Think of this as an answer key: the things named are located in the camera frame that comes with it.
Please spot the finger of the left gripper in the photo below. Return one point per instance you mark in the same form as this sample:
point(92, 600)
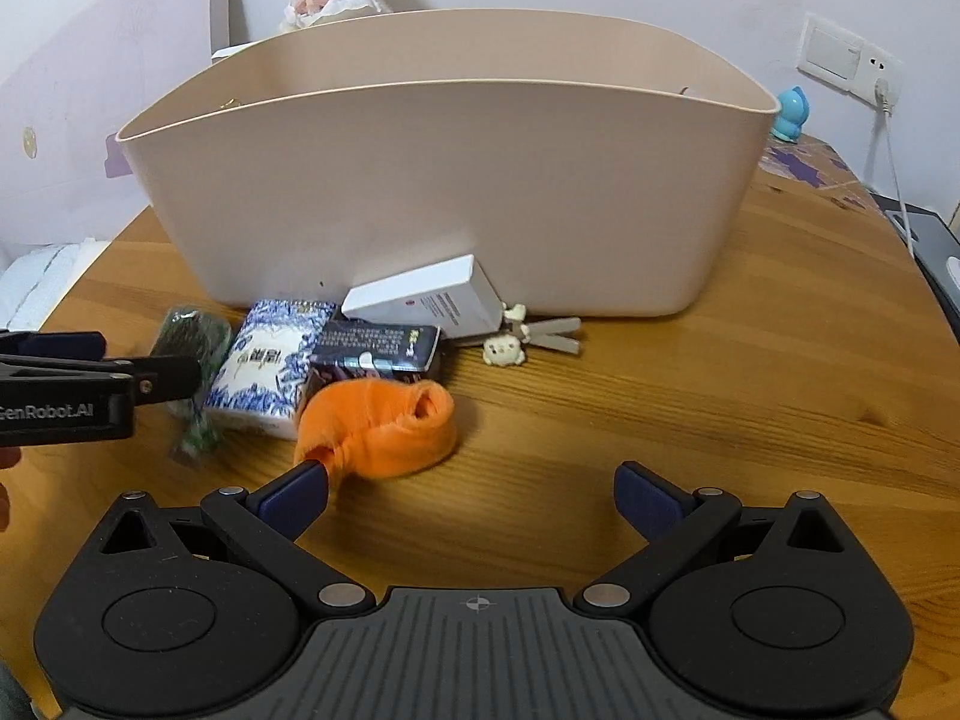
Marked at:
point(147, 380)
point(84, 346)

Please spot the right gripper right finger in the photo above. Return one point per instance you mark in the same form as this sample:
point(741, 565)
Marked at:
point(754, 609)

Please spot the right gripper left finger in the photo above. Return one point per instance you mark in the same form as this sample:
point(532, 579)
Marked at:
point(189, 610)

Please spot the blue white tissue pack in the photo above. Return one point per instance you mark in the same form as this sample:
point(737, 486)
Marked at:
point(260, 384)

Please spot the orange sock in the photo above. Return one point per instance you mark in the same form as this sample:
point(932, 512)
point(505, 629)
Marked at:
point(377, 429)

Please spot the dark printed card pack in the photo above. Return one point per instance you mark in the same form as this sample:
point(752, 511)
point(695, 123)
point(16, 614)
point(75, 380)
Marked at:
point(353, 349)

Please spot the white rectangular box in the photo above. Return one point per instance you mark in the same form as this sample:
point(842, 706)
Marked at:
point(454, 296)

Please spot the keys with bear keychain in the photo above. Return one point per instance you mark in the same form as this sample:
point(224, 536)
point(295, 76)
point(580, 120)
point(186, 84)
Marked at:
point(509, 347)

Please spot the person's left hand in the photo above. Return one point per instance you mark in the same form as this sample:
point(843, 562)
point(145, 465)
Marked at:
point(9, 458)

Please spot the pink purple headboard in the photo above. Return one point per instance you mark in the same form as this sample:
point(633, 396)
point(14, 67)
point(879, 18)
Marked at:
point(74, 72)

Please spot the beige plastic storage bin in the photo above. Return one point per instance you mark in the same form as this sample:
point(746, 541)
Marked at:
point(591, 165)

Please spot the blue toy figurine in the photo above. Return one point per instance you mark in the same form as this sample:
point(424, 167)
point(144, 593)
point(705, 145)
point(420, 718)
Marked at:
point(793, 112)

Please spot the white wall switch socket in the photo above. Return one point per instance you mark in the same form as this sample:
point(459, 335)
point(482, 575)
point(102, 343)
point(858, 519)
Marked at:
point(846, 61)

